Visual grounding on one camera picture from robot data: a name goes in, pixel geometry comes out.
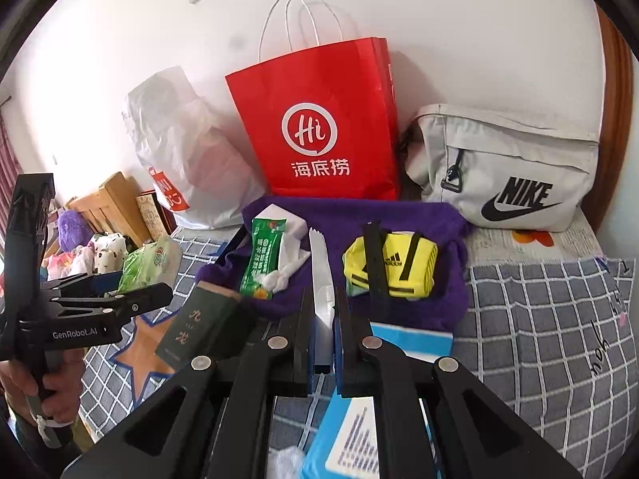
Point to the striped curtain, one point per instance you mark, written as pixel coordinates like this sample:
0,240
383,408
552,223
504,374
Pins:
7,154

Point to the purple towel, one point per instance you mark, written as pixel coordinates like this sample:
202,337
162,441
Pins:
429,229

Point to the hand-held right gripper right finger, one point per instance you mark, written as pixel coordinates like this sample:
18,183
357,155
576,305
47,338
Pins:
349,359

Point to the green snack packet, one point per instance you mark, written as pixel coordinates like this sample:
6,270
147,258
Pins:
262,259

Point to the white spotted plush toy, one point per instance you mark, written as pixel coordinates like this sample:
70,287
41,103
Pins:
110,252

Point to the patterned wooden frame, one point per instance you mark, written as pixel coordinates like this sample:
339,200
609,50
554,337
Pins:
152,217

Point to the floral bed sheet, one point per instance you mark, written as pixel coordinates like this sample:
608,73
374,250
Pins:
574,244

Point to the wooden headboard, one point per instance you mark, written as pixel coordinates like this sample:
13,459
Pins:
115,204

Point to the grey plaid blanket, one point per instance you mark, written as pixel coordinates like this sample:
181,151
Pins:
539,334

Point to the red paper bag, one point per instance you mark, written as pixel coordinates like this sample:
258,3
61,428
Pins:
324,110

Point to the blue packet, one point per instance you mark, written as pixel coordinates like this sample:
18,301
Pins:
414,342

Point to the person's left hand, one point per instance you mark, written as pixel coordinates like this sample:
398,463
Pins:
65,389

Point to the yellow Adidas pouch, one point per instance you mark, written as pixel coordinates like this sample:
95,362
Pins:
424,269

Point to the green tissue pack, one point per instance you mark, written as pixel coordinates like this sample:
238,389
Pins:
150,264

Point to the dark green box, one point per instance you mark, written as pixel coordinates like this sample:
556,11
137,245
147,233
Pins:
194,329

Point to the purple plush toy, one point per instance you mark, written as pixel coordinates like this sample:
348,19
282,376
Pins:
72,229

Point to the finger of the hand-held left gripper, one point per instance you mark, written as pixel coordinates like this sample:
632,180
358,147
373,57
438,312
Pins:
107,280
145,297

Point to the grey fabric bag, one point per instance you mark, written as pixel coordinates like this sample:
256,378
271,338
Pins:
499,159

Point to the mint green sock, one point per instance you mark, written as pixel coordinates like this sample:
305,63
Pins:
355,290

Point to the wooden door frame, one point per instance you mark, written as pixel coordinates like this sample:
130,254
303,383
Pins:
619,110

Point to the pink plush toy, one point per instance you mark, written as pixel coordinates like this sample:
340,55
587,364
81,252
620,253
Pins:
65,264

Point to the silver packet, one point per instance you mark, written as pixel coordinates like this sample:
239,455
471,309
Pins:
322,299

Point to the white plastic bag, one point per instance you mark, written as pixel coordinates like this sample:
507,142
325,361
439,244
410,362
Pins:
169,134

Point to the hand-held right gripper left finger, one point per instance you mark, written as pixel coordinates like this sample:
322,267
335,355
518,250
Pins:
294,359

